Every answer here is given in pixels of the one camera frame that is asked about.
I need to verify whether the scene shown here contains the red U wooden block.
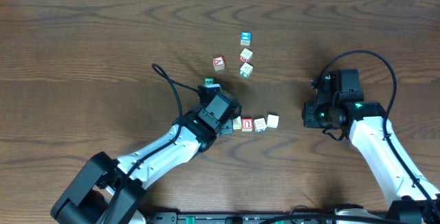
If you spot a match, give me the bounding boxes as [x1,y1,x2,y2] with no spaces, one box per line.
[241,118,254,132]

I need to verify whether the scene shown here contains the blue-edged number 3 block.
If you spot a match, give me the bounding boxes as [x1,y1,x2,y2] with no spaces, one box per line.
[254,117,267,133]

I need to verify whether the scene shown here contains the plain cream wooden block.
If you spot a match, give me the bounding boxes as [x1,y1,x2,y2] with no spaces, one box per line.
[267,114,279,128]

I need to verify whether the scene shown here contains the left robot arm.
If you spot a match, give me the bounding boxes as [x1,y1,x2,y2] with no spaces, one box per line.
[50,84,241,223]

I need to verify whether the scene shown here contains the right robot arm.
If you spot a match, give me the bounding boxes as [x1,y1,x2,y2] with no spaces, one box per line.
[302,69,439,223]

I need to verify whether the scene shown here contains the green 4 wooden block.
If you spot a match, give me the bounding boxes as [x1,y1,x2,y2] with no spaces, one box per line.
[203,77,215,87]

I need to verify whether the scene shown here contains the red A wooden block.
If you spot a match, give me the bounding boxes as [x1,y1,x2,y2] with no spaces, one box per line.
[212,56,226,71]

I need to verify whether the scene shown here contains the green J wooden block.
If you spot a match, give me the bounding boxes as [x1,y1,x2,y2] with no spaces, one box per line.
[239,63,254,78]

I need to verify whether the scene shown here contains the red M wooden block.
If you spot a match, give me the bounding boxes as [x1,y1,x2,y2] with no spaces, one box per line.
[239,48,254,63]

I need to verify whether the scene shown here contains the blue-top wooden block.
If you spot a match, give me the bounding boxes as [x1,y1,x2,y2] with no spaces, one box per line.
[240,32,252,46]

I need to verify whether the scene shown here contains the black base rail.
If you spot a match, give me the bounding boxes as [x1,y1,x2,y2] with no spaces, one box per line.
[144,210,393,224]

